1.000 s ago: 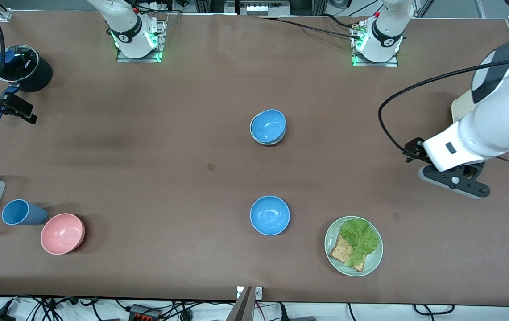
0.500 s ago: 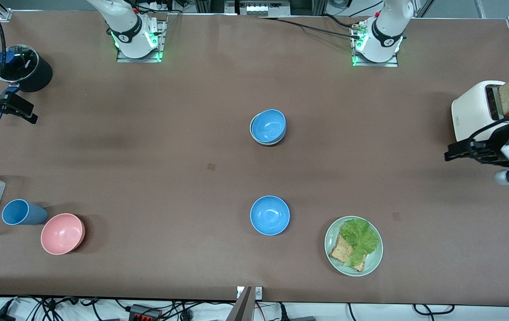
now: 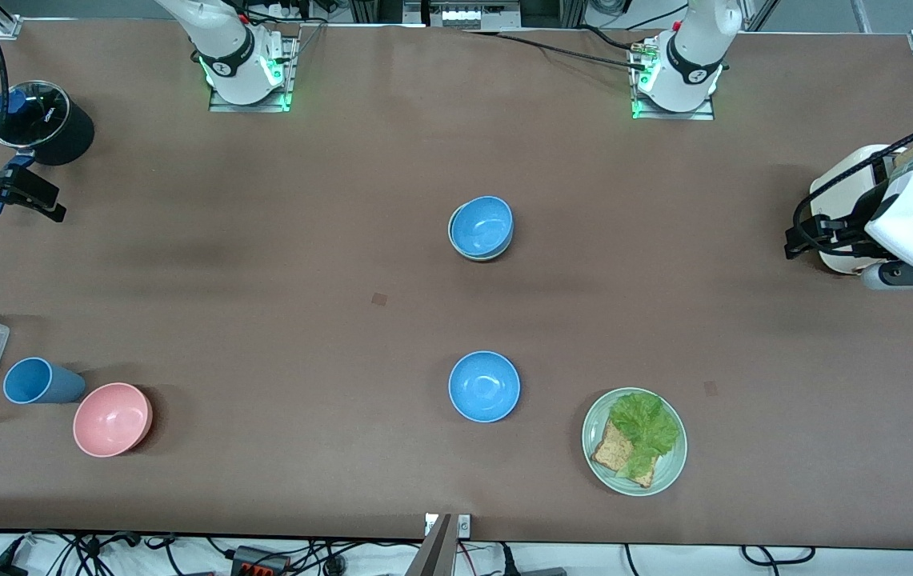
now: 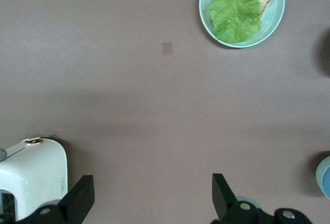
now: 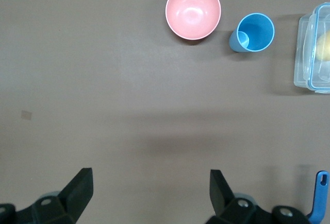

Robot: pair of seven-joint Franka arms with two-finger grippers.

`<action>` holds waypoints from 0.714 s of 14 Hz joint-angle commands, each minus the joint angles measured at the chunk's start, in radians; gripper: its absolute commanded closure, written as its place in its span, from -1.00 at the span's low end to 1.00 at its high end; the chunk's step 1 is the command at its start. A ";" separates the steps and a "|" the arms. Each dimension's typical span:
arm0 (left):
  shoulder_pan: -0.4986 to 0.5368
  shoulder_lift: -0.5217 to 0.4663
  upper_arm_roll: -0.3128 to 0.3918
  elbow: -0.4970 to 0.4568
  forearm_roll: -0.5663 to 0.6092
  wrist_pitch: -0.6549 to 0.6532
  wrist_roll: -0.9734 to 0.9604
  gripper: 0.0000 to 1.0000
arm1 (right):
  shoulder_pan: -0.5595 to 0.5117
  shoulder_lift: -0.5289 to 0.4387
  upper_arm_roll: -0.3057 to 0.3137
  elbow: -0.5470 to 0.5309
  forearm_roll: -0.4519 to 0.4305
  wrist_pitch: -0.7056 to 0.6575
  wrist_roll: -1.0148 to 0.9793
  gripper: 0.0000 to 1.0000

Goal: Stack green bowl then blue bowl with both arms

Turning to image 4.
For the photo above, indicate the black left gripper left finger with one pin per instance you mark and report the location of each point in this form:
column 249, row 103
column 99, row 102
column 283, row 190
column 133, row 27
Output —
column 72, row 208

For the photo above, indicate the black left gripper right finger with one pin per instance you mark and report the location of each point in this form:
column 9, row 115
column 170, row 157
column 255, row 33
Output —
column 232, row 216

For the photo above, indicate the pale green bowl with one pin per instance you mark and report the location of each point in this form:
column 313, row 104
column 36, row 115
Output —
column 319, row 175

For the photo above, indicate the blue bowl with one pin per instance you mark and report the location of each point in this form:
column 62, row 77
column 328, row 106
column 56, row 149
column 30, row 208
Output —
column 328, row 180

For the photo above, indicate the white toaster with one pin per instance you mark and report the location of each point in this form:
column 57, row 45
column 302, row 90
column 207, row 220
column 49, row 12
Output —
column 38, row 167

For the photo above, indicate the brown tape patch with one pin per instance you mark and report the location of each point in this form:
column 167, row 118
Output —
column 167, row 48

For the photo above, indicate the green lettuce leaf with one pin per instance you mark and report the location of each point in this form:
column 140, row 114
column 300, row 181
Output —
column 236, row 13

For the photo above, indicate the pale green plate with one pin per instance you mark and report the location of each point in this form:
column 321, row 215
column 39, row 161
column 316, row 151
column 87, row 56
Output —
column 273, row 15

